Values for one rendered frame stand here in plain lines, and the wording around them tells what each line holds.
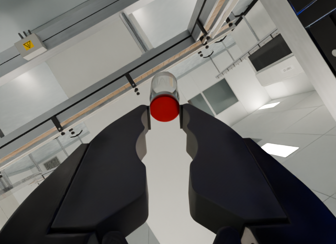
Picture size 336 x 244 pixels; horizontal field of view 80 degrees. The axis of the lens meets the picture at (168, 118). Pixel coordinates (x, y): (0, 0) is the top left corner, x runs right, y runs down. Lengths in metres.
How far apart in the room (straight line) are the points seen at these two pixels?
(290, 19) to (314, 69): 0.12
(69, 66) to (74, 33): 0.64
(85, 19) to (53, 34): 0.20
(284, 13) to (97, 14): 1.04
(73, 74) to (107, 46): 0.38
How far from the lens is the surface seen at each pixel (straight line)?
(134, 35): 1.29
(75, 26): 1.36
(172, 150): 1.76
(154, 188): 1.81
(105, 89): 1.18
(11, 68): 1.42
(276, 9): 0.54
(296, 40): 0.54
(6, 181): 3.79
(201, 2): 1.02
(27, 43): 1.36
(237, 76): 9.28
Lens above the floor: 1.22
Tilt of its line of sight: level
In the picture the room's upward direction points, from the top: 148 degrees clockwise
